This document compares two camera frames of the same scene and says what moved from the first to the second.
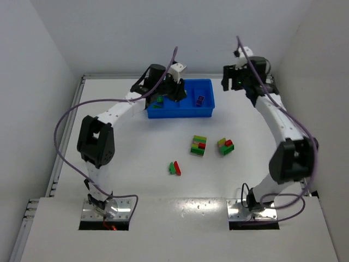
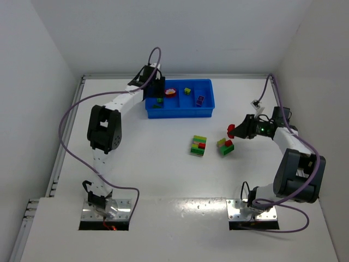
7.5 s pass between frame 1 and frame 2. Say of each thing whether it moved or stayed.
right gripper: moved
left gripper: moved
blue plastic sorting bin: stayed
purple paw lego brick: stayed
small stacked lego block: stayed
